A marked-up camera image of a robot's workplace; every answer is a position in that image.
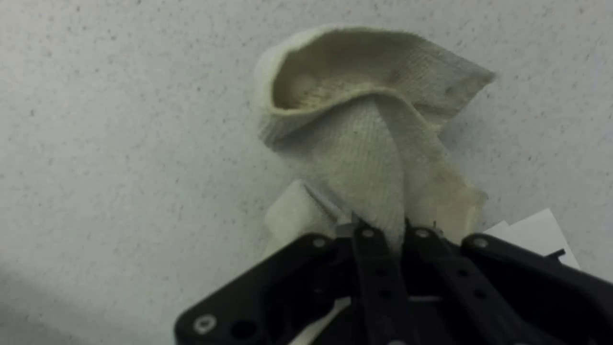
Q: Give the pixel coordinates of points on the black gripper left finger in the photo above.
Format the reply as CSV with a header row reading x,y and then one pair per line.
x,y
377,269

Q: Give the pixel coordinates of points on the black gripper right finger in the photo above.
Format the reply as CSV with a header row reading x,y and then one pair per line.
x,y
461,281

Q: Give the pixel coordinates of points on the white paper sheet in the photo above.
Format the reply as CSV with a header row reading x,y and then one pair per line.
x,y
534,233

